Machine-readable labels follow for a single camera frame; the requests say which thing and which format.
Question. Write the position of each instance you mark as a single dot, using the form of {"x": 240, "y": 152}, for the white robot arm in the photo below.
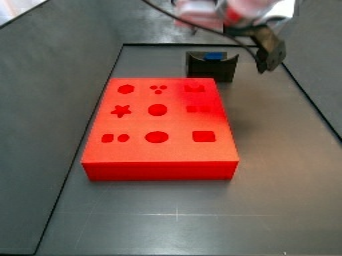
{"x": 237, "y": 14}

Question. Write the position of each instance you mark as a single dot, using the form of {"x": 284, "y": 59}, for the black curved fixture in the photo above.
{"x": 219, "y": 70}

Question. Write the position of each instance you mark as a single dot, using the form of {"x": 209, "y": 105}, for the blue square-circle object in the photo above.
{"x": 213, "y": 56}

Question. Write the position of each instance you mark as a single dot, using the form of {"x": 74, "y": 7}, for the red shape-sorter block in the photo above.
{"x": 161, "y": 130}

